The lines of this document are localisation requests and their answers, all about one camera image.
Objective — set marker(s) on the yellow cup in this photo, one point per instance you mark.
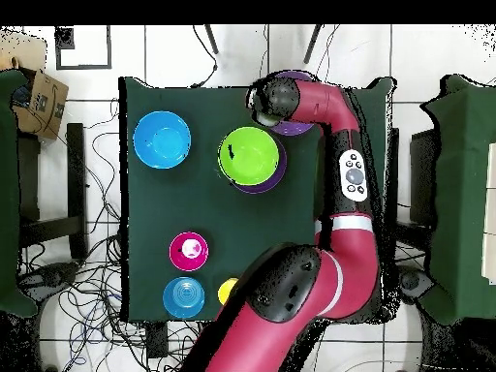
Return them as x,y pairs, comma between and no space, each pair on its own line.
225,290

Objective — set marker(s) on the large purple bowl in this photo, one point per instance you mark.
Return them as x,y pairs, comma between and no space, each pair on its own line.
292,128
281,172

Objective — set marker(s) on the large blue bowl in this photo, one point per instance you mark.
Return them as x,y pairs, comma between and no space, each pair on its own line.
162,139

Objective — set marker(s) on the large green bowl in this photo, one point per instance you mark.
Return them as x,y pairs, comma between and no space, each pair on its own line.
248,156

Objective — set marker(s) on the dark green tablecloth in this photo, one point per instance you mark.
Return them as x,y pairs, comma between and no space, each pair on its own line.
193,209

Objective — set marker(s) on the brown cardboard box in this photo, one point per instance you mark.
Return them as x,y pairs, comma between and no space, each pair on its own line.
46,104

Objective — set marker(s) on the dark grey equipment base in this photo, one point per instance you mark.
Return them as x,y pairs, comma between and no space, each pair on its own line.
416,285
50,275

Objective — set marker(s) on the green clothed side table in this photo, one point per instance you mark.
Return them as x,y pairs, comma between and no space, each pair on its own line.
461,193
7,193

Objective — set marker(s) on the black power box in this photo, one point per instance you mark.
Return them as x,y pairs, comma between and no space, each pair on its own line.
157,339

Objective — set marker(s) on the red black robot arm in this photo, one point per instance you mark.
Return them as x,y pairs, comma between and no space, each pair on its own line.
348,252

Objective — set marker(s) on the small red bowl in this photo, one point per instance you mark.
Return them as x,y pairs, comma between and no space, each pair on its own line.
188,251

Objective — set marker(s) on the black chair frame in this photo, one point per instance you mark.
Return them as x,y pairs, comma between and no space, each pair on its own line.
75,174

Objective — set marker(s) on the black tripod leg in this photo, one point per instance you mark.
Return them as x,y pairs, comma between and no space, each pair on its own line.
211,38
312,44

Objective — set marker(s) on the small blue bowl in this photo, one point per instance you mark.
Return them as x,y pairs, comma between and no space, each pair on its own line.
183,297

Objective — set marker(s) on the black square floor frame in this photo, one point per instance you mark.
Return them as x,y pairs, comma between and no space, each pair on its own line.
109,46

